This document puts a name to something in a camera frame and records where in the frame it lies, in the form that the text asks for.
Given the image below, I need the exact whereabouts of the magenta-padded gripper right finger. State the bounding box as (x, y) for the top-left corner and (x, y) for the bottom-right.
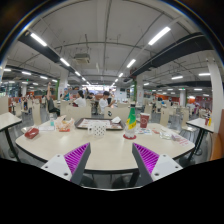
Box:
(131, 142), (184, 186)

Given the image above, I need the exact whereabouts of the green drink bottle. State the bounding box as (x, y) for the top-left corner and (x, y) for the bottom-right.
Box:
(124, 103), (138, 139)

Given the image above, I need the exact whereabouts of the white polka dot mug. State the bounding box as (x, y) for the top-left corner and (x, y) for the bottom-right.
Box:
(87, 122), (107, 138)

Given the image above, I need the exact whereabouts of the ceiling air conditioner unit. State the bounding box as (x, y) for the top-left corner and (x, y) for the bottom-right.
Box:
(73, 53), (92, 65)

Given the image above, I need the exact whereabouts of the group of ceiling lights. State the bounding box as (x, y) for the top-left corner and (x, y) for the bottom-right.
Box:
(3, 26), (212, 93)

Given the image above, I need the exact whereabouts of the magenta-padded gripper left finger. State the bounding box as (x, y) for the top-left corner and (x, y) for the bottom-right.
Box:
(41, 142), (92, 186)

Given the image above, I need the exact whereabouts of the dark food tray, paper liner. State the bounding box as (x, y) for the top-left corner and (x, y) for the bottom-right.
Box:
(74, 117), (127, 131)

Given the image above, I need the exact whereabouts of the person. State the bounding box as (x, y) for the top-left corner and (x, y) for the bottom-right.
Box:
(45, 82), (62, 117)
(72, 89), (88, 108)
(98, 90), (116, 115)

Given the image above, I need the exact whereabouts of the red paper cup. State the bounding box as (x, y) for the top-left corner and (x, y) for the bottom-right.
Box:
(139, 112), (151, 129)

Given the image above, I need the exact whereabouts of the flat round red coaster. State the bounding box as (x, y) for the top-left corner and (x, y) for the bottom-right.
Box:
(122, 133), (138, 141)

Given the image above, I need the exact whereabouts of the red food box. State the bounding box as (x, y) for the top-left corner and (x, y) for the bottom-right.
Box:
(24, 127), (40, 140)

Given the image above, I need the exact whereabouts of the beige side table, black leg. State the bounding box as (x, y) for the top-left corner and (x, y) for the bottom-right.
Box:
(0, 111), (23, 163)
(179, 117), (216, 166)

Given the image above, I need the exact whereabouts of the crumpled orange food wrapper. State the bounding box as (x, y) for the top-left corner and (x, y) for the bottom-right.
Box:
(54, 115), (76, 133)

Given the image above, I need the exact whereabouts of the red and white sachet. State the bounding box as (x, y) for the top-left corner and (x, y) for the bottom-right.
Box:
(171, 134), (190, 147)

